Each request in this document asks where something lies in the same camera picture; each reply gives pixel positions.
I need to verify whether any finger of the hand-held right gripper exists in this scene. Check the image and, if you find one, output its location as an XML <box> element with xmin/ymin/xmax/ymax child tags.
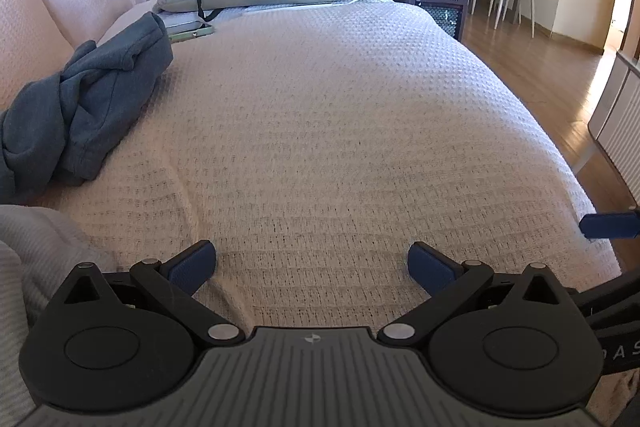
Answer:
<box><xmin>579</xmin><ymin>206</ymin><xmax>640</xmax><ymax>241</ymax></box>

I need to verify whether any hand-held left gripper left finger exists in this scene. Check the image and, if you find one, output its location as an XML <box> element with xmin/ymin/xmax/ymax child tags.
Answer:
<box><xmin>64</xmin><ymin>240</ymin><xmax>245</xmax><ymax>350</ymax></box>

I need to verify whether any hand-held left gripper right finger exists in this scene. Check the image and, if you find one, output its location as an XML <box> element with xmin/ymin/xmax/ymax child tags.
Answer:
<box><xmin>378</xmin><ymin>242</ymin><xmax>559</xmax><ymax>350</ymax></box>

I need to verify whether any blue garment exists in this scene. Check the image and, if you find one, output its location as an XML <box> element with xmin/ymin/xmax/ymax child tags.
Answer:
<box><xmin>0</xmin><ymin>11</ymin><xmax>174</xmax><ymax>205</ymax></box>

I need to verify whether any white ribbed cabinet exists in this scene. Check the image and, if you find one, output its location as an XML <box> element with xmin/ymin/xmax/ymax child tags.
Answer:
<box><xmin>575</xmin><ymin>49</ymin><xmax>640</xmax><ymax>208</ymax></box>

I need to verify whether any phone with green case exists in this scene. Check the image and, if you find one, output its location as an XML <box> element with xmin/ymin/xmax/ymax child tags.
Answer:
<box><xmin>162</xmin><ymin>19</ymin><xmax>216</xmax><ymax>44</ymax></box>

